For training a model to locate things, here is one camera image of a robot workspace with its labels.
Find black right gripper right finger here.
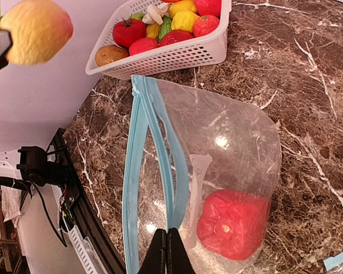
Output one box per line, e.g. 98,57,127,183
166,228,194,274

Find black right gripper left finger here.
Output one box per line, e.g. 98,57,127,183
138,229,167,274

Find yellow orange toy peach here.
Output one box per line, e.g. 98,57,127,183
0,1,74,66

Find red toy bell pepper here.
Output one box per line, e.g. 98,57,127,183
197,189,270,261

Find clear zip bag blue zipper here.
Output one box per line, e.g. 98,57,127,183
122,75,281,273

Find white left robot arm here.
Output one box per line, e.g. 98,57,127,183
0,30,68,192

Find brown toy potato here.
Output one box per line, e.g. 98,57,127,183
95,45,129,66

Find red toy tomato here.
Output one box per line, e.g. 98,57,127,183
113,18,146,49

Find pink red toy fruit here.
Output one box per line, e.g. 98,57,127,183
129,38,158,56

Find white toy mushroom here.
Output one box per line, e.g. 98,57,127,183
142,3,170,25

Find yellow toy lemon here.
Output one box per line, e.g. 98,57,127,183
171,10,200,33

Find white plastic mesh basket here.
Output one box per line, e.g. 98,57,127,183
85,1,232,80

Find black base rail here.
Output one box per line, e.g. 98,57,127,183
48,128,126,273

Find white slotted cable duct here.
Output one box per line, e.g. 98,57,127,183
52,186,106,274

